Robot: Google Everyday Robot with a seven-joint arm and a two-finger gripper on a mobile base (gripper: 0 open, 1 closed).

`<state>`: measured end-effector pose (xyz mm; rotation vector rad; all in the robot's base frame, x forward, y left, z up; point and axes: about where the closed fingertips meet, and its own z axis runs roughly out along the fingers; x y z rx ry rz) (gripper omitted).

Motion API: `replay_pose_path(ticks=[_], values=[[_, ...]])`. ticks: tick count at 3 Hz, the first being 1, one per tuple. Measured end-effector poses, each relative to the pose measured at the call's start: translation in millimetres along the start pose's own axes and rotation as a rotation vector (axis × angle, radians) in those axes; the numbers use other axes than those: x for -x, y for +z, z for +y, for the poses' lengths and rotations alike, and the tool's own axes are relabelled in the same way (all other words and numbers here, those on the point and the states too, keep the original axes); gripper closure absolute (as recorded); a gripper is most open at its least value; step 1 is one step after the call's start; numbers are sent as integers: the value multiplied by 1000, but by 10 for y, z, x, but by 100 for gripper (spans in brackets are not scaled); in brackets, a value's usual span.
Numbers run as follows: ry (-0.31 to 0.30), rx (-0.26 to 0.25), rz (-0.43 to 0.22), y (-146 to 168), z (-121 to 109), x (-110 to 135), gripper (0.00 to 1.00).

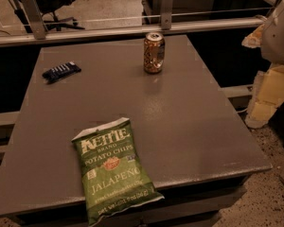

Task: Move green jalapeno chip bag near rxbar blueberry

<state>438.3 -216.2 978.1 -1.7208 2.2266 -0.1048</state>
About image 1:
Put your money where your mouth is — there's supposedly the dark blue rxbar wrapper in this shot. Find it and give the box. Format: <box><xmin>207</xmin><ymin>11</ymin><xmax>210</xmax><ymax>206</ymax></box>
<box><xmin>43</xmin><ymin>61</ymin><xmax>81</xmax><ymax>83</ymax></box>

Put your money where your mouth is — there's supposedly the grey metal railing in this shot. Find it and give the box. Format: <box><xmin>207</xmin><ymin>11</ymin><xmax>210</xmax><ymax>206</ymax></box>
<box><xmin>0</xmin><ymin>0</ymin><xmax>284</xmax><ymax>49</ymax></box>

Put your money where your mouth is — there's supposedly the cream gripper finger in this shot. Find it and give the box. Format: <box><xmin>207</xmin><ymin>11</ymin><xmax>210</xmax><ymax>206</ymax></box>
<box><xmin>241</xmin><ymin>25</ymin><xmax>264</xmax><ymax>48</ymax></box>
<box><xmin>245</xmin><ymin>64</ymin><xmax>284</xmax><ymax>129</ymax></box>

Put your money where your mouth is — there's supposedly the orange soda can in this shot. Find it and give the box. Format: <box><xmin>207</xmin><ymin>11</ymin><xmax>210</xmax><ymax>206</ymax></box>
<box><xmin>144</xmin><ymin>32</ymin><xmax>165</xmax><ymax>74</ymax></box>

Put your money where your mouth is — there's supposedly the green jalapeno chip bag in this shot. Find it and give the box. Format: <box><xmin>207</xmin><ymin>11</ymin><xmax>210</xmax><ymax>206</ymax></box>
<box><xmin>72</xmin><ymin>117</ymin><xmax>164</xmax><ymax>227</ymax></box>

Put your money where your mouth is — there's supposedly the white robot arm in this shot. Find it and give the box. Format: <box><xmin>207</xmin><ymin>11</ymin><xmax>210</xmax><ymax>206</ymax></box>
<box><xmin>241</xmin><ymin>0</ymin><xmax>284</xmax><ymax>129</ymax></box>

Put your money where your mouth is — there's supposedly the black office chair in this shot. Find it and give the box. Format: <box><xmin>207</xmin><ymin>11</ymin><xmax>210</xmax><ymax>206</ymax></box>
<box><xmin>36</xmin><ymin>0</ymin><xmax>81</xmax><ymax>31</ymax></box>

